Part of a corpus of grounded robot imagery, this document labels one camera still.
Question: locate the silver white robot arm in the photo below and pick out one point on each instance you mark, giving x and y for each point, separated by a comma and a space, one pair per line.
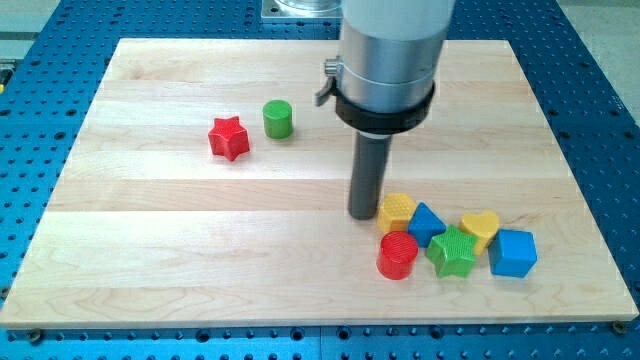
388, 51

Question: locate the yellow hexagon block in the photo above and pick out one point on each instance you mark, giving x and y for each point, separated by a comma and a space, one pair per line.
395, 212

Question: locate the red star block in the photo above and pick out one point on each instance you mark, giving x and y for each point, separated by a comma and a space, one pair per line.
228, 138

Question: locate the green star block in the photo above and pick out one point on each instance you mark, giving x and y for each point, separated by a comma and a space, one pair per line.
452, 253

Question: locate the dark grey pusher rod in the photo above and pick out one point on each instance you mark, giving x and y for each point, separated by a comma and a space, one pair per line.
369, 164

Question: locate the green cylinder block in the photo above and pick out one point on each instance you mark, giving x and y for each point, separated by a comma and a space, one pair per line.
277, 119

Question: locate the red cylinder block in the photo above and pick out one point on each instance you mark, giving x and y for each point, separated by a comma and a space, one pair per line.
398, 251

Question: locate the blue triangle block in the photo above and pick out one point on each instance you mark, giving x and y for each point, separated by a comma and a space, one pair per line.
424, 225

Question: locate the yellow heart block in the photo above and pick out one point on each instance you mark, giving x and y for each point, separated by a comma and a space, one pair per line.
484, 226

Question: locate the light wooden board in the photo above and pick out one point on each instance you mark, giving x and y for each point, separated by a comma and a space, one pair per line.
146, 228

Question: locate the blue cube block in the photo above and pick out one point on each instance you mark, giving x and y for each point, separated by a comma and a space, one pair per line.
512, 253

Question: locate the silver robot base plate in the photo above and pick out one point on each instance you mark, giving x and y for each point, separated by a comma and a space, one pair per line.
300, 9

